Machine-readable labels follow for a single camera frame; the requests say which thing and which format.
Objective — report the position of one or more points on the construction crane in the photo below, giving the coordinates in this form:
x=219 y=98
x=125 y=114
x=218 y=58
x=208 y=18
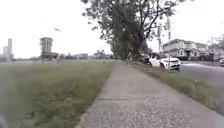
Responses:
x=57 y=29

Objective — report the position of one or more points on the tall tower building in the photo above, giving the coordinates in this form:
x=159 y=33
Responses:
x=46 y=46

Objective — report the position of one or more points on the grey asphalt road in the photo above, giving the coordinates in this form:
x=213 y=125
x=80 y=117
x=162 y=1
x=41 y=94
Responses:
x=206 y=73

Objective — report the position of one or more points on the large leafy tree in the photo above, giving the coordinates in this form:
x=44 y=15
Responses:
x=125 y=36

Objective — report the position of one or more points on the wide grass field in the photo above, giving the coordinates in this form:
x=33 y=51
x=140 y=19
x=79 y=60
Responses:
x=50 y=90

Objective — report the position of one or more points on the white car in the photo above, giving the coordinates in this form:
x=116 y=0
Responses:
x=166 y=62

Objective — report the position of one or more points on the pale house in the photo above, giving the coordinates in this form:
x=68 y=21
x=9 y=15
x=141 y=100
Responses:
x=181 y=48

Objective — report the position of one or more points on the grey concrete path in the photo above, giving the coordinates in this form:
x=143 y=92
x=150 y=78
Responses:
x=133 y=100

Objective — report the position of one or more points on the dark car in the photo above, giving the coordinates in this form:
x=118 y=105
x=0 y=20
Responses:
x=144 y=59

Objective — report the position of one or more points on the pale tall building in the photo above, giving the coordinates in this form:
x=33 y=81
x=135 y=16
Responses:
x=9 y=48

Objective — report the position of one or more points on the pole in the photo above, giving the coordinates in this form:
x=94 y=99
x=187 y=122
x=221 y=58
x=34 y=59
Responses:
x=168 y=33

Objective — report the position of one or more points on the distant row of trees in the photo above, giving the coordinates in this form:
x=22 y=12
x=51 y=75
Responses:
x=81 y=56

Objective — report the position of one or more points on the narrow grass strip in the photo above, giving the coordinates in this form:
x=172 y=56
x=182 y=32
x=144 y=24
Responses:
x=186 y=85

